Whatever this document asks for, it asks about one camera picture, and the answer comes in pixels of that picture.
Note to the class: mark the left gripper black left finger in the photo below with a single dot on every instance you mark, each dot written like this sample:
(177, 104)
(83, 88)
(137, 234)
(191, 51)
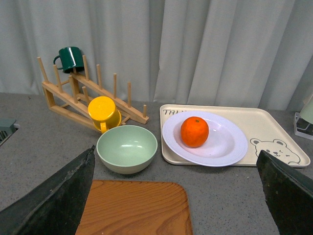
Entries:
(54, 207)

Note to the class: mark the dark green mug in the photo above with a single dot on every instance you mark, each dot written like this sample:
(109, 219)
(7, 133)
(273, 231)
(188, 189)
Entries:
(71, 59)

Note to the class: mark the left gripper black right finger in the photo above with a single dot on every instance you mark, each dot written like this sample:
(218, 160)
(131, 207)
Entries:
(289, 195)

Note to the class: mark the green bowl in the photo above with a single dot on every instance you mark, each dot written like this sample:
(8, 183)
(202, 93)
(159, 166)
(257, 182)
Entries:
(127, 149)

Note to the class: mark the wooden peg dish rack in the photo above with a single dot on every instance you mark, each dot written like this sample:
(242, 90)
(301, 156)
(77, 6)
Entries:
(71, 99)

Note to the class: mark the green plastic cup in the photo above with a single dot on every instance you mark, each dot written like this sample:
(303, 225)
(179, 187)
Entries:
(307, 111)

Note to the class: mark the white ribbed plate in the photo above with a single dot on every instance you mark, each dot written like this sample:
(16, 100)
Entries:
(225, 145)

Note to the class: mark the wooden cutting board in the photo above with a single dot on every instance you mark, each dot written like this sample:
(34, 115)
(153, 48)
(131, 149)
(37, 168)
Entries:
(136, 208)

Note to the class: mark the grey curtain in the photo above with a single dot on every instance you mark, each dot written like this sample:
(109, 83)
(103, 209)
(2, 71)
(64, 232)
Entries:
(239, 53)

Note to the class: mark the orange fruit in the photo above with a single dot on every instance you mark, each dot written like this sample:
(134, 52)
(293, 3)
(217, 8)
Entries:
(194, 132)

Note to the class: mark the white wire cup rack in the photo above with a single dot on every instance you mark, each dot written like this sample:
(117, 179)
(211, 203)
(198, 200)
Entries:
(302, 128)

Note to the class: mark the yellow mug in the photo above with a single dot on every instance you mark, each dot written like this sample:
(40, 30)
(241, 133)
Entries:
(104, 113)

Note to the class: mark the grey box at edge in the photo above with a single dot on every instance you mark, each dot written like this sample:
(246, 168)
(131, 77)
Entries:
(8, 127)

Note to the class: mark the beige bear tray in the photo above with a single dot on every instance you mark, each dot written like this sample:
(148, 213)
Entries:
(262, 132)

